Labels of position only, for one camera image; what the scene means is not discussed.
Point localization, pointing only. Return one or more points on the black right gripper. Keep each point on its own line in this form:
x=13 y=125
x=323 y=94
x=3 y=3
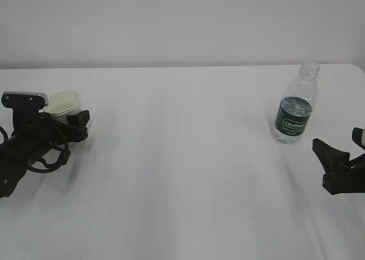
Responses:
x=350 y=174

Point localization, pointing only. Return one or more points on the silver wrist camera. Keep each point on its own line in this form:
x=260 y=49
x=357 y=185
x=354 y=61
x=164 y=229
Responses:
x=24 y=102
x=358 y=137

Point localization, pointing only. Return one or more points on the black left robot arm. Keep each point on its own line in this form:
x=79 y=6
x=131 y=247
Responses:
x=12 y=173

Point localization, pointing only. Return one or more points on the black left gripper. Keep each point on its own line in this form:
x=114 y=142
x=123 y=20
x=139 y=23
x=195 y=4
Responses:
x=40 y=143

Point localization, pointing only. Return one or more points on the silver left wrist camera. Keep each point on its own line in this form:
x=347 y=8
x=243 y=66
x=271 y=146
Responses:
x=24 y=102

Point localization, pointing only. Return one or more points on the white paper cup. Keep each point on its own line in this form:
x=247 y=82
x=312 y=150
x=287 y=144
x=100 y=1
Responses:
x=60 y=105

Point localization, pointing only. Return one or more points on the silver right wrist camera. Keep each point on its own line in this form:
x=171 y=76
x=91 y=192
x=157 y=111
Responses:
x=358 y=137

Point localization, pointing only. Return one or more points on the clear water bottle green label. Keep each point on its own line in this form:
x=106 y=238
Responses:
x=297 y=104

